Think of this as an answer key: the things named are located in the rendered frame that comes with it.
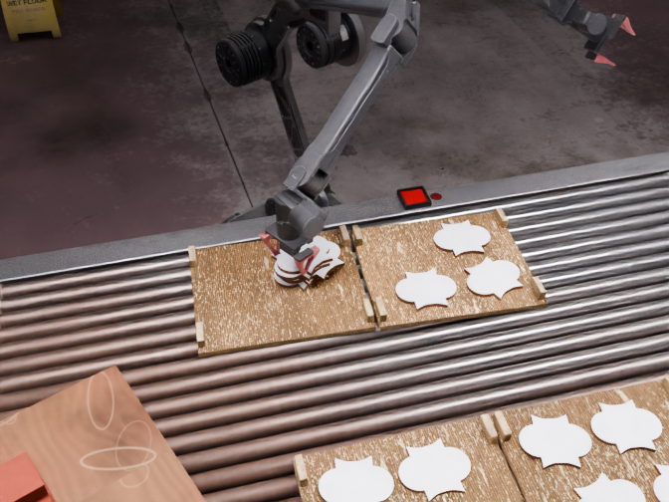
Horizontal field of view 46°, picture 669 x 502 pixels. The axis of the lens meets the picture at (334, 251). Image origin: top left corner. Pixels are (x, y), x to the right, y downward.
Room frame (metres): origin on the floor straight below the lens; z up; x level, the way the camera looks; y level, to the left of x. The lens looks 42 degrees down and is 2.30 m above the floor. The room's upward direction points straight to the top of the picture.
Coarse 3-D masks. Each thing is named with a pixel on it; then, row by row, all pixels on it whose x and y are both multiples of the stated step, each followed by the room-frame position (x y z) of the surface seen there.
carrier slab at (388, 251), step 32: (416, 224) 1.59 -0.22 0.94; (480, 224) 1.59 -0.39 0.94; (384, 256) 1.47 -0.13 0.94; (416, 256) 1.47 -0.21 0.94; (448, 256) 1.47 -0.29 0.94; (480, 256) 1.47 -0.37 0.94; (512, 256) 1.47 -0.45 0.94; (384, 288) 1.36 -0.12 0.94; (416, 320) 1.25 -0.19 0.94; (448, 320) 1.26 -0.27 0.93
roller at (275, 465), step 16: (608, 384) 1.08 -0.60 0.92; (624, 384) 1.07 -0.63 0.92; (544, 400) 1.03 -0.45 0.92; (464, 416) 0.99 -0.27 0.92; (384, 432) 0.95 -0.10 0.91; (400, 432) 0.95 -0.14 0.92; (320, 448) 0.91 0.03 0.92; (240, 464) 0.88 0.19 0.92; (256, 464) 0.88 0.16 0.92; (272, 464) 0.88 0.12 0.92; (288, 464) 0.88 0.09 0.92; (192, 480) 0.84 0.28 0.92; (208, 480) 0.84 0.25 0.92; (224, 480) 0.84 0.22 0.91; (240, 480) 0.85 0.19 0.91; (256, 480) 0.85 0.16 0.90
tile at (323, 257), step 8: (320, 240) 1.46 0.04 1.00; (304, 248) 1.43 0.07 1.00; (320, 248) 1.43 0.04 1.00; (328, 248) 1.43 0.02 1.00; (280, 256) 1.40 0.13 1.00; (288, 256) 1.40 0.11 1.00; (320, 256) 1.40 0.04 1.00; (328, 256) 1.40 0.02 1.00; (280, 264) 1.38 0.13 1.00; (288, 264) 1.38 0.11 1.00; (304, 264) 1.38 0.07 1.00; (312, 264) 1.38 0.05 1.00; (320, 264) 1.38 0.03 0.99; (288, 272) 1.35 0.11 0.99; (296, 272) 1.35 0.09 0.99; (312, 272) 1.35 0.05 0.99
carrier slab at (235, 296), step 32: (224, 256) 1.47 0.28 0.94; (256, 256) 1.47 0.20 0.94; (352, 256) 1.47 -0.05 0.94; (192, 288) 1.36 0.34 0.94; (224, 288) 1.36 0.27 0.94; (256, 288) 1.36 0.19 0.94; (288, 288) 1.36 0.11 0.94; (320, 288) 1.36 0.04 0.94; (352, 288) 1.36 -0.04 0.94; (224, 320) 1.25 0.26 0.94; (256, 320) 1.25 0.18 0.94; (288, 320) 1.25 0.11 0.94; (320, 320) 1.25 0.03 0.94; (352, 320) 1.25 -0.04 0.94; (224, 352) 1.16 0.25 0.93
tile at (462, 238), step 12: (444, 228) 1.56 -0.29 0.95; (456, 228) 1.56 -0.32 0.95; (468, 228) 1.56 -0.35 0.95; (480, 228) 1.56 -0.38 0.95; (444, 240) 1.52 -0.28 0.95; (456, 240) 1.52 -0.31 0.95; (468, 240) 1.52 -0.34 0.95; (480, 240) 1.52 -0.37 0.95; (456, 252) 1.47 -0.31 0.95; (468, 252) 1.48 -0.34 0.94; (480, 252) 1.48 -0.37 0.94
